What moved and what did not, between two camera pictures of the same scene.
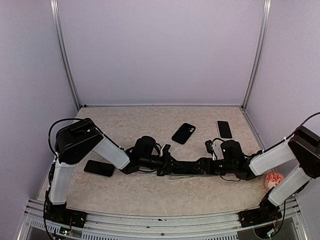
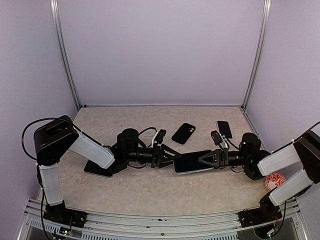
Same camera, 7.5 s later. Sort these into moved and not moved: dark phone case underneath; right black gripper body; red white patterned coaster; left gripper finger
Moved: left gripper finger; right black gripper body
Not moved: dark phone case underneath; red white patterned coaster
